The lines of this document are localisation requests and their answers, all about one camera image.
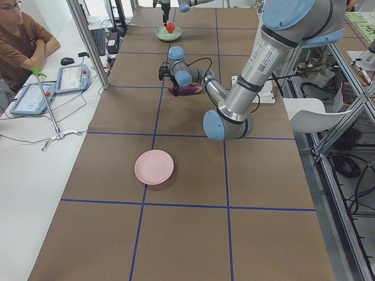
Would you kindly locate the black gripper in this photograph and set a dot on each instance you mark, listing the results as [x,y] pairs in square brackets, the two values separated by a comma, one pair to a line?
[176,82]
[165,7]

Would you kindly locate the purple eggplant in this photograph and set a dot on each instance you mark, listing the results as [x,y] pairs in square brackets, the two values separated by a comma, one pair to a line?
[187,90]

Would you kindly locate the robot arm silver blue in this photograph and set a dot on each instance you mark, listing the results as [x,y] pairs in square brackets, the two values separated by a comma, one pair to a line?
[285,26]
[183,5]

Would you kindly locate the green plate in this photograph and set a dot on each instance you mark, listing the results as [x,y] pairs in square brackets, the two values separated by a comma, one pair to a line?
[162,34]

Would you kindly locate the black keyboard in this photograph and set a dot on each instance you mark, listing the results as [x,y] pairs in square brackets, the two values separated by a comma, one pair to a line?
[99,38]

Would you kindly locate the pink plate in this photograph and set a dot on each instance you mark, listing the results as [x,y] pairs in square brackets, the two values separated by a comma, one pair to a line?
[154,167]

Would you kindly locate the far teach pendant tablet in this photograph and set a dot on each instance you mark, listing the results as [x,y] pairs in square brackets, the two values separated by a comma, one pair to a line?
[72,78]

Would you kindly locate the teach pendant tablet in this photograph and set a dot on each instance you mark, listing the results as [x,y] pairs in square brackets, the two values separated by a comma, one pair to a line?
[72,78]
[30,101]

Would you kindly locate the black computer mouse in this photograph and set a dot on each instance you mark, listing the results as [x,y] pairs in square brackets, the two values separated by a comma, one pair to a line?
[66,61]

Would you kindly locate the white chair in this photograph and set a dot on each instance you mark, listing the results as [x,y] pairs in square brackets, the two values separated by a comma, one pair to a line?
[308,115]

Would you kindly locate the near teach pendant tablet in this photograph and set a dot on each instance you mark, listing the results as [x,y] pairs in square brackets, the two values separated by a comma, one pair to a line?
[30,101]

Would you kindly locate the seated person brown shirt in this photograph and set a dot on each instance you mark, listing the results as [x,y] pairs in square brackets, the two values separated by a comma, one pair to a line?
[24,44]

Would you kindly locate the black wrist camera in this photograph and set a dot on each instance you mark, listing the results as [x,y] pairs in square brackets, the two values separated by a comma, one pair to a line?
[163,72]

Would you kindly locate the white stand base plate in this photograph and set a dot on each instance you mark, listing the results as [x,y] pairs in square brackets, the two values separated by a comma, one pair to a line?
[265,96]

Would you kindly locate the aluminium frame post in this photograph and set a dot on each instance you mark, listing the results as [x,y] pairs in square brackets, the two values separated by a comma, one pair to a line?
[85,35]

